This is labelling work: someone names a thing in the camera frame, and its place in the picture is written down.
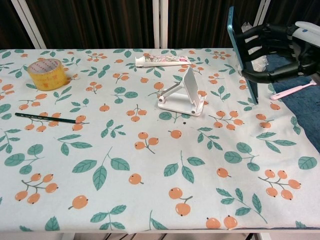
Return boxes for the white floral toothpaste tube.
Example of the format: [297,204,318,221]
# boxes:
[134,55,191,68]

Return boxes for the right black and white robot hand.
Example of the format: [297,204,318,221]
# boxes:
[234,20,320,85]

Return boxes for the dark green pencil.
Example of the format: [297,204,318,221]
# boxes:
[14,112,90,125]

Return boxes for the blue felt table mat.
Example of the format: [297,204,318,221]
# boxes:
[263,53,320,150]

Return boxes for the white tablecloth with orange fruits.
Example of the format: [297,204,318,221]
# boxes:
[0,47,320,232]

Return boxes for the yellow packing tape roll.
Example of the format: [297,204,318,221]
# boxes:
[26,57,69,91]

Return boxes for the white folding phone stand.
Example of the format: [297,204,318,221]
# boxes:
[157,66,208,117]

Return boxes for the black smartphone with teal frame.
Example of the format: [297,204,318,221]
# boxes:
[226,5,260,106]

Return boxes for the pink toothbrush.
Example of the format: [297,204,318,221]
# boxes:
[270,80,317,101]

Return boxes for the white frame post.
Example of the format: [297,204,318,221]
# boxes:
[10,0,47,50]
[253,0,272,29]
[152,0,169,49]

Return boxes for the dark brown pleated curtain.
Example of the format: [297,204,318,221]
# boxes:
[0,0,35,50]
[167,0,261,49]
[26,0,155,50]
[258,0,320,55]

